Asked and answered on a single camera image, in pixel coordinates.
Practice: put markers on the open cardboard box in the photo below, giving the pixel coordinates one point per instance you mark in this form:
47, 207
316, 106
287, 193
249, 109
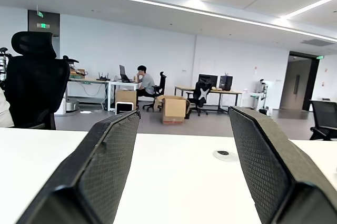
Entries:
173, 109

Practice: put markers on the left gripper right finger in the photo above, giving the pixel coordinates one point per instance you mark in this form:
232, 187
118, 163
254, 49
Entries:
266, 171

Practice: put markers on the laptop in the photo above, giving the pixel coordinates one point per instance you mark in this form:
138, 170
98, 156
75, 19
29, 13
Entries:
123, 75

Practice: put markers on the person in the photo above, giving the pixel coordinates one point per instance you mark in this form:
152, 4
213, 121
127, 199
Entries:
5, 110
146, 83

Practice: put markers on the black office chair white frame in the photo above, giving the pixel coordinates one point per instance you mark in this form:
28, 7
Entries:
200, 95

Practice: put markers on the black computer monitor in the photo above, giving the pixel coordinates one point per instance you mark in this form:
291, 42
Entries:
208, 79

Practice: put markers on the closed cardboard box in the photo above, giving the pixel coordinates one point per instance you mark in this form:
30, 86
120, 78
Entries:
126, 97

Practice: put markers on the black mesh office chair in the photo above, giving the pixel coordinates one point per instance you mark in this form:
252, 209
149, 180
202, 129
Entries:
34, 81

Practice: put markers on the black computer case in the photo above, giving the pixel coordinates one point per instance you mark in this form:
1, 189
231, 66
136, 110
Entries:
226, 82

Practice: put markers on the black router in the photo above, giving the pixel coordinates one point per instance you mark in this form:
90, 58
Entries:
103, 77

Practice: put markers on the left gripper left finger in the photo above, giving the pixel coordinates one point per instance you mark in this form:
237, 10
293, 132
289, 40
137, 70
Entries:
105, 171

